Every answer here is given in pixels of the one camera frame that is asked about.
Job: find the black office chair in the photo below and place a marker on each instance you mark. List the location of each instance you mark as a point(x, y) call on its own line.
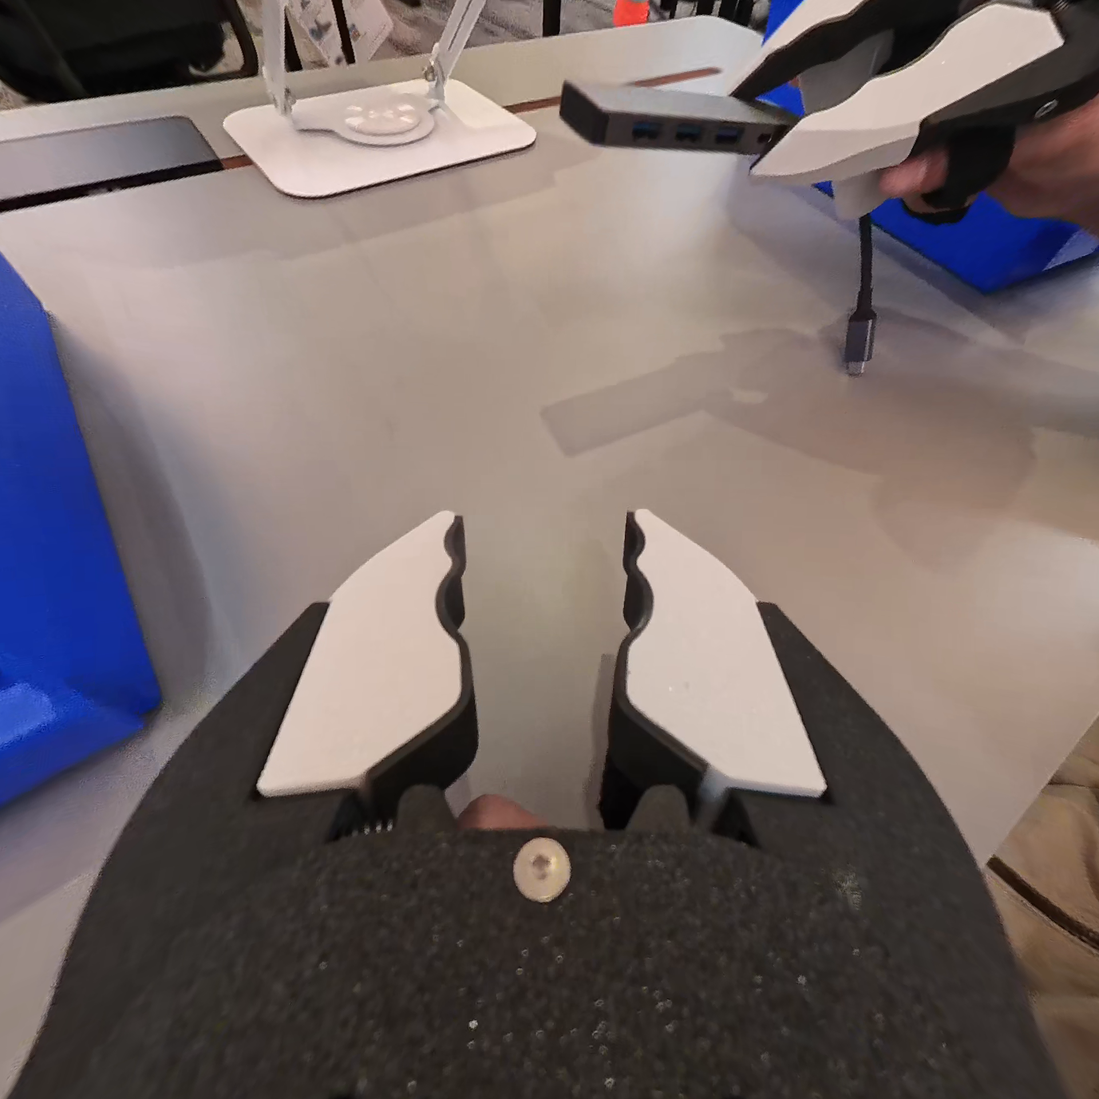
point(111, 42)

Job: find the black tripod with sheet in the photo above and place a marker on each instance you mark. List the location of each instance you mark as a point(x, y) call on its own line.
point(343, 25)

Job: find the grey usb hub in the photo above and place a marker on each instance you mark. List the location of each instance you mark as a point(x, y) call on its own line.
point(652, 107)

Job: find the blue plastic bin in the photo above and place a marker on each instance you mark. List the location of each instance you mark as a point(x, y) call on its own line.
point(986, 249)
point(60, 558)

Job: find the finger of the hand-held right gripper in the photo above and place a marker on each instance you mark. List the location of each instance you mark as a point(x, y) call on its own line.
point(875, 128)
point(815, 39)

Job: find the orange cone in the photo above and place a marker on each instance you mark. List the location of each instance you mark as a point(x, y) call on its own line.
point(631, 9)

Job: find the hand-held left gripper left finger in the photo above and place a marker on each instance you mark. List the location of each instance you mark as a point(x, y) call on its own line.
point(377, 677)

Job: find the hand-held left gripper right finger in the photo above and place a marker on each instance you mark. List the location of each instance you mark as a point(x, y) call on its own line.
point(712, 677)

